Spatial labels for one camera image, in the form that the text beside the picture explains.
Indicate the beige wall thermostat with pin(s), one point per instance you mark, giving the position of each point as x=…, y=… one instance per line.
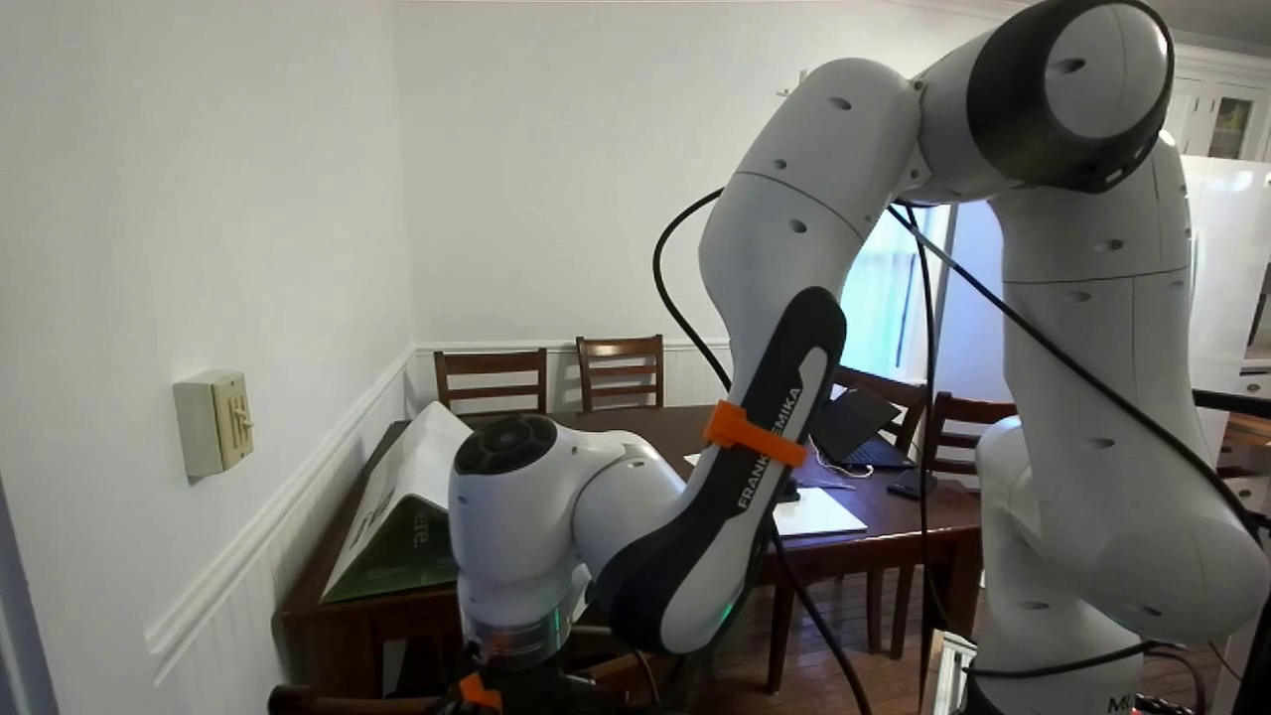
x=218, y=421

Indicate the dark open laptop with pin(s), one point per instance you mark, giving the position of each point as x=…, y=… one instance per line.
x=848, y=427

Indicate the green and white board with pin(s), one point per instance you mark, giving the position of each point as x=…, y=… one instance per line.
x=400, y=528

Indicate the white wall cabinet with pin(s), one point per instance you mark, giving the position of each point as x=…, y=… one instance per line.
x=1225, y=111

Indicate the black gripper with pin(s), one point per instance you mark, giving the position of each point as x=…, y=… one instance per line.
x=557, y=683

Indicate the bright window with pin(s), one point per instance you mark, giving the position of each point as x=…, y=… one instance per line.
x=893, y=311

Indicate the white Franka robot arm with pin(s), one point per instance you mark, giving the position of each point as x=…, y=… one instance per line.
x=1100, y=398

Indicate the dark wooden dining table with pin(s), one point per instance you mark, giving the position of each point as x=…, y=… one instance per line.
x=901, y=508

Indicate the white refrigerator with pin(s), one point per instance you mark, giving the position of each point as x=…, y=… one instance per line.
x=1235, y=253

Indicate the small orange gripper mount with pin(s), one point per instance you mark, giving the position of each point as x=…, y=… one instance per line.
x=479, y=692

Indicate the large white paper sheet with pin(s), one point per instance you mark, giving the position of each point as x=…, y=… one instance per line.
x=816, y=508

